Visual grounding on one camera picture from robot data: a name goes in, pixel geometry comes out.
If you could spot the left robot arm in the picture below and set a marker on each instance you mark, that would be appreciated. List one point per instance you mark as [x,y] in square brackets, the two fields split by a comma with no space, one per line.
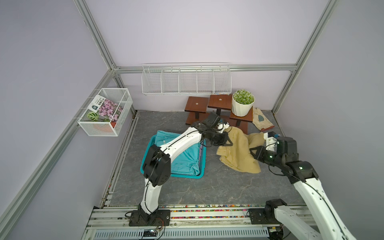
[157,164]

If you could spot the khaki pants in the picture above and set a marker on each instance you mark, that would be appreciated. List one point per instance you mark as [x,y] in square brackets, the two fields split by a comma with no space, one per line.
[238,156]

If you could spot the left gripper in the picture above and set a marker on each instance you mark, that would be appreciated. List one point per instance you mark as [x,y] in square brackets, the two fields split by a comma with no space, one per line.
[223,142]

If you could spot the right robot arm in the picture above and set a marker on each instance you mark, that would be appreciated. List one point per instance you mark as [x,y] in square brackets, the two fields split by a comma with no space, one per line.
[306,181]

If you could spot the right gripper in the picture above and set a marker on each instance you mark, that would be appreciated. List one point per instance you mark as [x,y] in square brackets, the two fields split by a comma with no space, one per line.
[260,152]

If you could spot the white wire wall shelf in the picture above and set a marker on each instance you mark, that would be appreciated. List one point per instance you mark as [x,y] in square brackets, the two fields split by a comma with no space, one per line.
[187,79]

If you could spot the white wire basket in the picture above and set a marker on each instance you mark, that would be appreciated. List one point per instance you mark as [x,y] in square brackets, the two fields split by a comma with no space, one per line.
[89,120]

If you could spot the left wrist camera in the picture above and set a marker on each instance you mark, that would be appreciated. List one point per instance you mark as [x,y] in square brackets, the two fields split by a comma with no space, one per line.
[222,126]

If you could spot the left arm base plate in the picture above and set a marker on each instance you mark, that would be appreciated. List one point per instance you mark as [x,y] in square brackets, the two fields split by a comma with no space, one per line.
[159,218]

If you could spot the pink artificial flowers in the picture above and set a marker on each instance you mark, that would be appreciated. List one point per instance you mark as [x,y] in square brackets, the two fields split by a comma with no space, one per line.
[109,111]

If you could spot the brown wooden tiered stand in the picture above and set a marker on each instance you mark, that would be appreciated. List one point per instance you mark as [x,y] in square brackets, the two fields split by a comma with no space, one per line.
[197,107]

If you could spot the teal pants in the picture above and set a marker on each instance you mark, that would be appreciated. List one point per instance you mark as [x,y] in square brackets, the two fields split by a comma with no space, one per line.
[187,164]

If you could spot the white pot green plant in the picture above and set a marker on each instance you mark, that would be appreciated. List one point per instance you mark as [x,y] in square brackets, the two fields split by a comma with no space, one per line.
[242,102]

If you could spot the beige glove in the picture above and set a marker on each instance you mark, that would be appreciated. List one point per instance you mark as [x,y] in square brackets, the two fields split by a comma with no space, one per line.
[260,121]

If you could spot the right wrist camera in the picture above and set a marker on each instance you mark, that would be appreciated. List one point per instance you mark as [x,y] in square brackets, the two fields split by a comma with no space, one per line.
[271,140]

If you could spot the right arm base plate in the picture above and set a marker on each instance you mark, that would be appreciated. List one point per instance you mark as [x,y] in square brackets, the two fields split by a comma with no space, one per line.
[260,216]

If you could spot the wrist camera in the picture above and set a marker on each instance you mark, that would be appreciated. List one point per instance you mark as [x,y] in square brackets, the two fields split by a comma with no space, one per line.
[271,140]
[222,126]

